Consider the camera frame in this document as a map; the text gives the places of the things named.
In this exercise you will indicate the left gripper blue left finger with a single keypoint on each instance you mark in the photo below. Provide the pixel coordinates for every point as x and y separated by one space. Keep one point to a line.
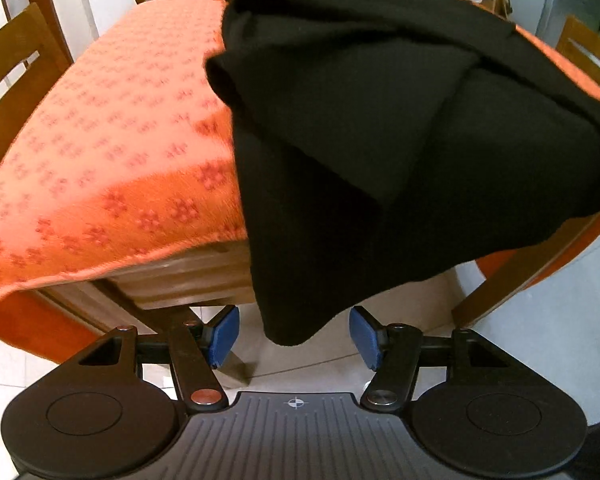
220 334

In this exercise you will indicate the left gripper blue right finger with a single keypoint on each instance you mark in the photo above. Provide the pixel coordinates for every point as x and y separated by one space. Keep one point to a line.
369 336

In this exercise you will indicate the black sweater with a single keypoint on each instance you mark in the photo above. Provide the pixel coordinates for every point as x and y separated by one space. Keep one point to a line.
381 142

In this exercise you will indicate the wooden chair right with clothes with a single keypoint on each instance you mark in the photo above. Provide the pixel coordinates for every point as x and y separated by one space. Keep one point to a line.
581 46

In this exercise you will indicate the orange flower-pattern table mat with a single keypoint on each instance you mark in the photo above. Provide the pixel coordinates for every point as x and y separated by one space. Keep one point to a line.
129 159

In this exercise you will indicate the wooden chair left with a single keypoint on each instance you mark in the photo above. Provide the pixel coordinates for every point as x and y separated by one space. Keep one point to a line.
28 41

